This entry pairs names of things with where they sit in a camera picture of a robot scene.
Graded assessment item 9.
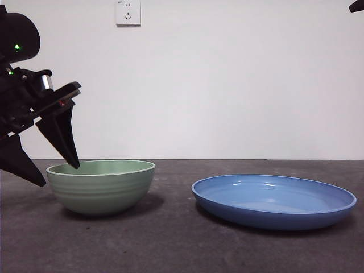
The green ribbed bowl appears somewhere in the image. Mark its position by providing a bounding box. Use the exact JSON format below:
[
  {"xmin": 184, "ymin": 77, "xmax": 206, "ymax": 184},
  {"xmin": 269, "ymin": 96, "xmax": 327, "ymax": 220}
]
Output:
[{"xmin": 46, "ymin": 159, "xmax": 157, "ymax": 214}]

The blue round plate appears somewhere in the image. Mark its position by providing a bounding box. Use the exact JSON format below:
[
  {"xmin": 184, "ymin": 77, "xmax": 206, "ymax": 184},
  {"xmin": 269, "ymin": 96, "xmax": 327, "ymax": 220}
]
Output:
[{"xmin": 191, "ymin": 174, "xmax": 357, "ymax": 231}]

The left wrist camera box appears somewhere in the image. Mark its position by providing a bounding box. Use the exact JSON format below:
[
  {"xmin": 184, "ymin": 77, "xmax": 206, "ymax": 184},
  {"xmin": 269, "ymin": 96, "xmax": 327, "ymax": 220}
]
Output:
[{"xmin": 36, "ymin": 69, "xmax": 55, "ymax": 92}]

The white wall socket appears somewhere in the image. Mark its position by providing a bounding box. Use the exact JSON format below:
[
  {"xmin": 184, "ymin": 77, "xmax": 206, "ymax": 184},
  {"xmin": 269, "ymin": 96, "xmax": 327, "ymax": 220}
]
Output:
[{"xmin": 115, "ymin": 0, "xmax": 142, "ymax": 28}]

